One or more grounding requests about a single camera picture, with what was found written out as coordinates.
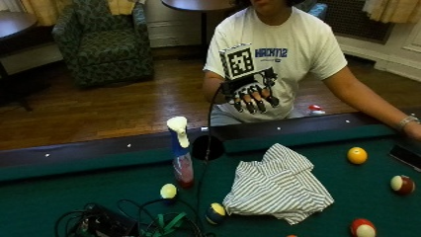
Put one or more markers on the yellow curtain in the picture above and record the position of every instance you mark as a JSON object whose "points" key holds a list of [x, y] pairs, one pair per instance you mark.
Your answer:
{"points": [[391, 10], [57, 8]]}

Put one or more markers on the white marker cube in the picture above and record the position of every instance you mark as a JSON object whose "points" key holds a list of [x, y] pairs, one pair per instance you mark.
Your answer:
{"points": [[238, 61]]}

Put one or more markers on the green patterned armchair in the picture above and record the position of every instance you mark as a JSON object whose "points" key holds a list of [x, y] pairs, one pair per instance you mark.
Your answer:
{"points": [[103, 42]]}

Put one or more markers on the person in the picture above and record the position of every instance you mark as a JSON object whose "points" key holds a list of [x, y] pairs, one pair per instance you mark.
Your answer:
{"points": [[290, 49]]}

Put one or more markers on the red striped billiard ball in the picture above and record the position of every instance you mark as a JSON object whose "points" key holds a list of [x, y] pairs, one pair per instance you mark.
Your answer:
{"points": [[363, 228]]}

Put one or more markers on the radiator cover grille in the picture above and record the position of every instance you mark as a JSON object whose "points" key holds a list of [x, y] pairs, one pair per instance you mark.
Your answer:
{"points": [[355, 19]]}

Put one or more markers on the round dark pedestal table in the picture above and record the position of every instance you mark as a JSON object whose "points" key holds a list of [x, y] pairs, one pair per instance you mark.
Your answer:
{"points": [[199, 6]]}

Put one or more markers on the black phone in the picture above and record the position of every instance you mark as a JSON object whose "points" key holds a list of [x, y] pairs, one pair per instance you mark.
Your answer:
{"points": [[406, 156]]}

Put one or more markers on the black electronics box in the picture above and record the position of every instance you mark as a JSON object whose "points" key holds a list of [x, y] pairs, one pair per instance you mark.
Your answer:
{"points": [[106, 222]]}

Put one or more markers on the striped grey white cloth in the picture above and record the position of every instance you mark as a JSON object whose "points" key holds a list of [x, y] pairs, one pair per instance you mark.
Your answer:
{"points": [[277, 186]]}

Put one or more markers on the maroon striped billiard ball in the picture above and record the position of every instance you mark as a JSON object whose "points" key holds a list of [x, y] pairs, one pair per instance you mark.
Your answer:
{"points": [[403, 184]]}

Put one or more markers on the solid yellow billiard ball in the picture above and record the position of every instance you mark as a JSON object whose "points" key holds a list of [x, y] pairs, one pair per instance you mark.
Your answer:
{"points": [[358, 155]]}

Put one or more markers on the pool table rail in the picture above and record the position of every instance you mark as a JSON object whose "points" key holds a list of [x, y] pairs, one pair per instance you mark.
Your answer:
{"points": [[198, 141]]}

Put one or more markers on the dark wooden side table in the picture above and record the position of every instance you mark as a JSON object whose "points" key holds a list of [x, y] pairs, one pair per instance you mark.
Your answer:
{"points": [[15, 29]]}

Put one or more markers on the pale yellow billiard ball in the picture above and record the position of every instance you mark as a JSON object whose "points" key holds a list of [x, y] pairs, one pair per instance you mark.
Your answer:
{"points": [[169, 191]]}

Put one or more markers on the red and white floor object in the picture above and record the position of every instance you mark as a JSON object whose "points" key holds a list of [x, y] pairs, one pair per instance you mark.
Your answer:
{"points": [[317, 109]]}

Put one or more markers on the spray bottle with white trigger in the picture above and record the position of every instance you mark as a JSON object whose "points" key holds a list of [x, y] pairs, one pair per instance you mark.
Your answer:
{"points": [[181, 154]]}

